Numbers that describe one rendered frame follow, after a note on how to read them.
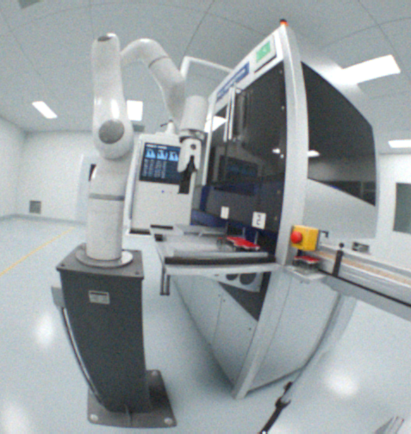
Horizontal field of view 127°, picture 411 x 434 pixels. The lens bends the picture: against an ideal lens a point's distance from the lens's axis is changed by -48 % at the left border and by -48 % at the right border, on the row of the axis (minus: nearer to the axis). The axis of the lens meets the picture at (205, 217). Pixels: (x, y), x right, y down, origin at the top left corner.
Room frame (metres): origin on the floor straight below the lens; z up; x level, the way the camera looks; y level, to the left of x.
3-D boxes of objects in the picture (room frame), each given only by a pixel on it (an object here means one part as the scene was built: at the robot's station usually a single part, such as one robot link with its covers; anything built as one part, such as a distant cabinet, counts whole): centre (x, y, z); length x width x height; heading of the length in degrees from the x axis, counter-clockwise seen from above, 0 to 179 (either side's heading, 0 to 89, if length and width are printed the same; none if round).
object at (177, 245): (0.73, -0.04, 0.90); 0.34 x 0.26 x 0.04; 110
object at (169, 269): (0.90, -0.02, 0.87); 0.70 x 0.48 x 0.02; 20
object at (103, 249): (0.53, 0.30, 0.95); 0.19 x 0.19 x 0.18
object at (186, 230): (1.09, -0.02, 0.90); 0.34 x 0.26 x 0.04; 110
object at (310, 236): (0.57, -0.34, 0.99); 0.08 x 0.07 x 0.07; 110
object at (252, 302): (1.60, 0.07, 0.73); 1.98 x 0.01 x 0.25; 20
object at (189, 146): (0.61, 0.08, 1.21); 0.10 x 0.08 x 0.11; 20
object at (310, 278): (0.57, -0.38, 0.87); 0.14 x 0.13 x 0.02; 110
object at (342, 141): (0.79, -0.75, 1.50); 0.85 x 0.01 x 0.59; 110
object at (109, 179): (0.56, 0.31, 1.16); 0.19 x 0.12 x 0.24; 20
